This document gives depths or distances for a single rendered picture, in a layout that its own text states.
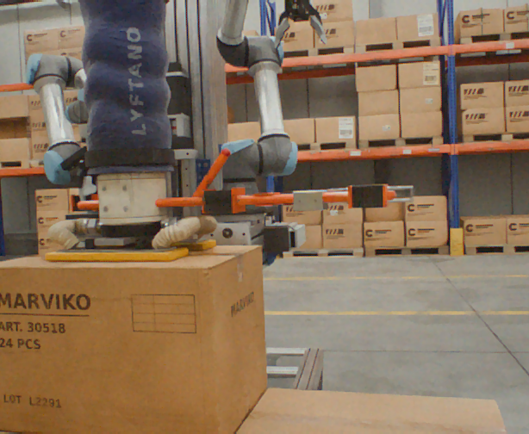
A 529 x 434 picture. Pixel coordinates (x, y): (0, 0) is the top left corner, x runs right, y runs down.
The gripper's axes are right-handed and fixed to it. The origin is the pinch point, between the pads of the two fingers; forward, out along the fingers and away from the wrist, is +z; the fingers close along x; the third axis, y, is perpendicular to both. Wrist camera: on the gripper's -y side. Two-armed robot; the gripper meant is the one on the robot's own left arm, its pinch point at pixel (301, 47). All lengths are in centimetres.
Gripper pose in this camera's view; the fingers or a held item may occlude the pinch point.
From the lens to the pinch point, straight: 176.9
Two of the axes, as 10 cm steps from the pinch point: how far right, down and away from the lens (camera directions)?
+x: 9.8, -0.3, -1.9
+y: -1.9, 0.6, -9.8
